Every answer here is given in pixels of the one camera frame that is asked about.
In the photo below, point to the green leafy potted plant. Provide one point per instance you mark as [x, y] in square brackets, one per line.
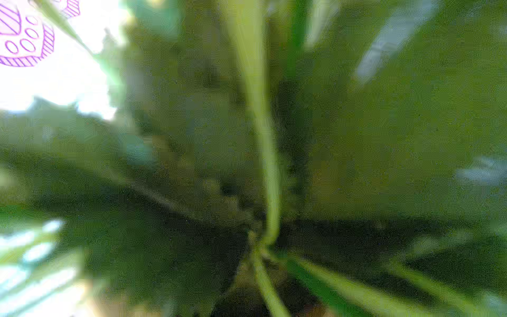
[252, 158]

